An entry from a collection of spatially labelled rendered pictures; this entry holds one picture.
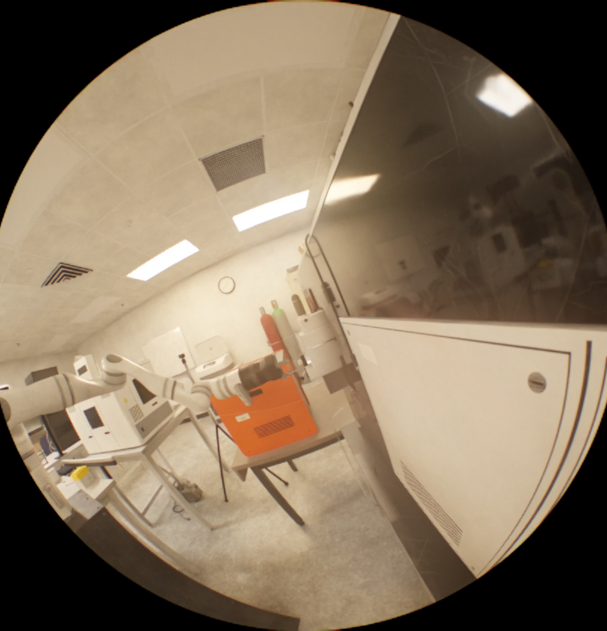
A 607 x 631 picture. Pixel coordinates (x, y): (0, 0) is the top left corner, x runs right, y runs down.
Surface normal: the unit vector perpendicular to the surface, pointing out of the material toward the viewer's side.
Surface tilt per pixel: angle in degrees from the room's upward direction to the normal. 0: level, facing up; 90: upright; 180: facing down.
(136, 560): 90
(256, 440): 90
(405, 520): 0
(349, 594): 0
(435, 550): 0
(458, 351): 90
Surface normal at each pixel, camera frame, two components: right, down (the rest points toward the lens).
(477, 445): -0.92, 0.39
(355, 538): -0.39, -0.92
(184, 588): 0.91, -0.38
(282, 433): 0.09, 0.00
